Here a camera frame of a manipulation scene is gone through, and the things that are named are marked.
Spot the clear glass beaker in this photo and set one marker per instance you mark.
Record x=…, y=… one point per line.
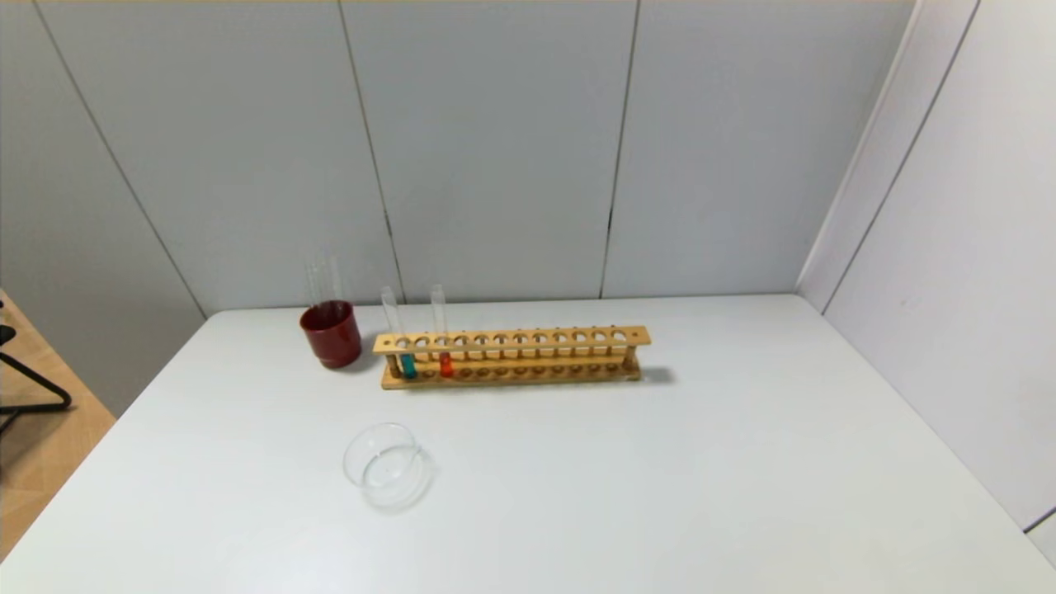
x=388, y=474

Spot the test tube with red pigment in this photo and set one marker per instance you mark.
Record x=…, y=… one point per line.
x=445, y=365

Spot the black metal stand leg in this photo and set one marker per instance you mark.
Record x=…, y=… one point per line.
x=33, y=379

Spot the empty clear test tube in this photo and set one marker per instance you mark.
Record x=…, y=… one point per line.
x=332, y=280
x=314, y=280

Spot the dark red plastic cup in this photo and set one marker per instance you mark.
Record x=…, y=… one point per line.
x=332, y=338

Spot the wooden test tube rack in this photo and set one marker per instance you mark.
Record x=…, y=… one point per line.
x=511, y=338

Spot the test tube with blue pigment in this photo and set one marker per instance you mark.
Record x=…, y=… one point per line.
x=408, y=367

